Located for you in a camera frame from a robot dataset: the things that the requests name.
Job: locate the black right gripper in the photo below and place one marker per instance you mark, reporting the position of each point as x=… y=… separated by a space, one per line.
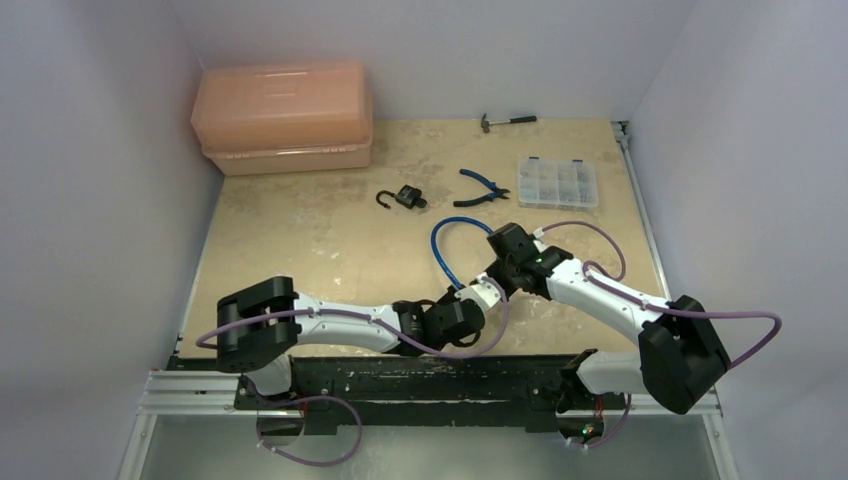
x=494 y=270

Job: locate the blue cable lock loop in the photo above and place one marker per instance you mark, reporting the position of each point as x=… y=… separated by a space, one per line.
x=455 y=282

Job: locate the black lock body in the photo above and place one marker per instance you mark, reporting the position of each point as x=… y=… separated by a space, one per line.
x=407 y=196

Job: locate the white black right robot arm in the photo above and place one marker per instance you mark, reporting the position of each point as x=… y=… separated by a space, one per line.
x=679 y=355

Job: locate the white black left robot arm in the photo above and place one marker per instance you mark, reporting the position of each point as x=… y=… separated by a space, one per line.
x=257 y=326

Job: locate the clear plastic screw organizer box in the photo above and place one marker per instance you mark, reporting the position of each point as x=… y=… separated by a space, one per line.
x=557 y=184

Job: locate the orange plastic toolbox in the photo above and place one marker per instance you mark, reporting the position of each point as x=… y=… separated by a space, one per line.
x=294 y=117

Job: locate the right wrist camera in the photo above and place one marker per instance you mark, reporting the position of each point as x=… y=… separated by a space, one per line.
x=538 y=241

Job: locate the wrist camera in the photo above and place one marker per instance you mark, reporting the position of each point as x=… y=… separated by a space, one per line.
x=538 y=241
x=485 y=292

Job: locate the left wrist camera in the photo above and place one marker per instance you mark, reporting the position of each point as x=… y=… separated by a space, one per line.
x=485 y=292

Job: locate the small black handled hammer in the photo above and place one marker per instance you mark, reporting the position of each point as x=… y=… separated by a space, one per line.
x=487 y=124

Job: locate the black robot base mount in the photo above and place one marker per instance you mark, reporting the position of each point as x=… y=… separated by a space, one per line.
x=531 y=392

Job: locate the aluminium frame rail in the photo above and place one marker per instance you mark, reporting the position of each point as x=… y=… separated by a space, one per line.
x=418 y=291

